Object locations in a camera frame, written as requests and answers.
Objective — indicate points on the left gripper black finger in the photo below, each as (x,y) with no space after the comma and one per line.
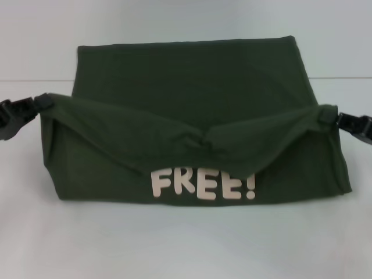
(43,101)

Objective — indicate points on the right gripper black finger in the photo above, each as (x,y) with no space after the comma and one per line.
(328,116)

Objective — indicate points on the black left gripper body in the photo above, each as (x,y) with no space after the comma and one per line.
(8,128)

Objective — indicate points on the dark green t-shirt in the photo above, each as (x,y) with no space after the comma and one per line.
(174,87)

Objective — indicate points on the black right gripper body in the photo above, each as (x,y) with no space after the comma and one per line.
(367,130)

